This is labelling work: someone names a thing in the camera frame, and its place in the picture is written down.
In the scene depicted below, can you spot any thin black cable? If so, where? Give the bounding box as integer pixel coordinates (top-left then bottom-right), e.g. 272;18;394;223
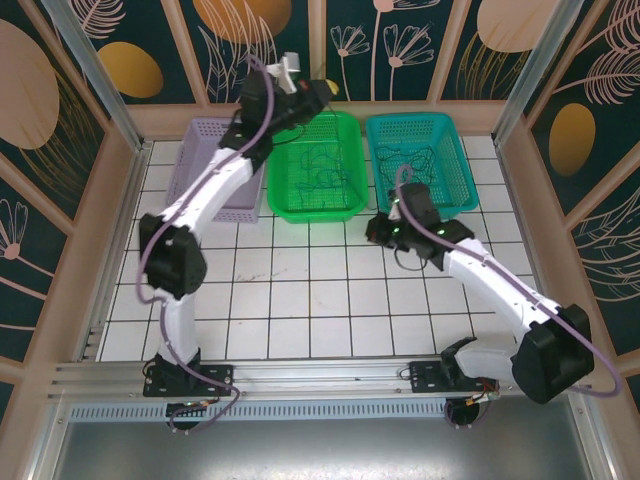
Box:
375;144;435;192

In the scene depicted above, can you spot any lavender plastic basket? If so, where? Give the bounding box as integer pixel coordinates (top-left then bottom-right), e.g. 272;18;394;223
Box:
164;117;266;225

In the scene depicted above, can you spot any green plastic basket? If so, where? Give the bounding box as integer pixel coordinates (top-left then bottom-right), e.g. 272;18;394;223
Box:
264;110;371;225

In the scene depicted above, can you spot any teal plastic basket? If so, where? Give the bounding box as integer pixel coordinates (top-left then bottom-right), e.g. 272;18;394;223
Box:
364;112;479;222

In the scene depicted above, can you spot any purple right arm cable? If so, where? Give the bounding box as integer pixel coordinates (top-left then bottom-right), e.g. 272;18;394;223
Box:
395;163;625;432

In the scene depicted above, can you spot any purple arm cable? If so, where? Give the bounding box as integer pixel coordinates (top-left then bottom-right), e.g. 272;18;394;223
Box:
395;163;625;432
135;54;277;437

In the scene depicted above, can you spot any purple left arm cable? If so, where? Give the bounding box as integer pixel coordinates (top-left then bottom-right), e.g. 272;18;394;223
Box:
135;54;277;437

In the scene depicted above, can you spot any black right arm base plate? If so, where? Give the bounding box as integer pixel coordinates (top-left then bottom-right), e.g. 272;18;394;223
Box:
408;359;501;397

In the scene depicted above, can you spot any aluminium frame post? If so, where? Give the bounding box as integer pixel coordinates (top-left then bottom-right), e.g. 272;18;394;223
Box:
42;0;152;157
492;0;601;146

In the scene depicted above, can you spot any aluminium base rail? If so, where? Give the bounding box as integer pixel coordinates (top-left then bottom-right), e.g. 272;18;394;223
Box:
47;360;551;402

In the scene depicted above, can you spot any slotted grey cable duct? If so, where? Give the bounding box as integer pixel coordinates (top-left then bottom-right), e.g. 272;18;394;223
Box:
67;402;451;424

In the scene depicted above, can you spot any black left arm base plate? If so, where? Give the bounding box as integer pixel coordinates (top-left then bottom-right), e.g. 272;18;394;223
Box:
142;363;236;399

